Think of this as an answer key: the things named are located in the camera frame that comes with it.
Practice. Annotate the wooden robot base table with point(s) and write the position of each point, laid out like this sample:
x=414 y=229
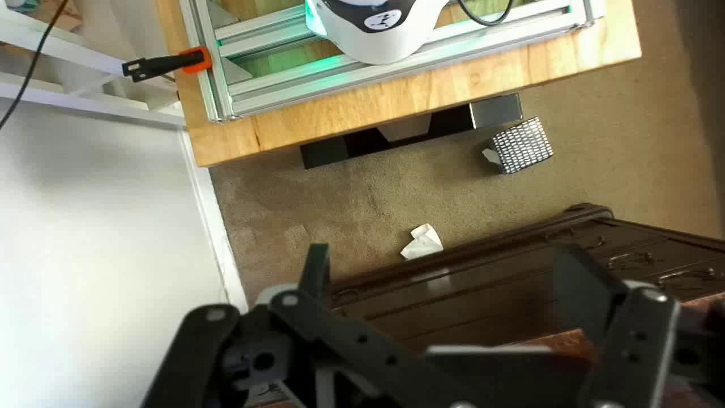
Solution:
x=615 y=39

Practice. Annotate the dark wooden dresser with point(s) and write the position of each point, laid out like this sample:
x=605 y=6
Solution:
x=499 y=288

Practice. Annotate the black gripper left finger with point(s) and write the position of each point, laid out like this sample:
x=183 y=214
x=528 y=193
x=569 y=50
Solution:
x=290 y=347

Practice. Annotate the orange handled clamp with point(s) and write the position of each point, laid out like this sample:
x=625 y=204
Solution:
x=194 y=60

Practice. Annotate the aluminium rail frame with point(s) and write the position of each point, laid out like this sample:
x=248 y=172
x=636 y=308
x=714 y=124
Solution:
x=325 y=45

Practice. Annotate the crumpled white paper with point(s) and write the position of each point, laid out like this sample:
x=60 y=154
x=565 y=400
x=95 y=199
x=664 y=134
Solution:
x=424 y=240

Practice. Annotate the grey ribbed box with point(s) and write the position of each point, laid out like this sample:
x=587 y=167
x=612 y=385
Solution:
x=519 y=145

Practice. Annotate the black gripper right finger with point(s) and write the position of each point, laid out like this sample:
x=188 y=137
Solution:
x=642 y=333

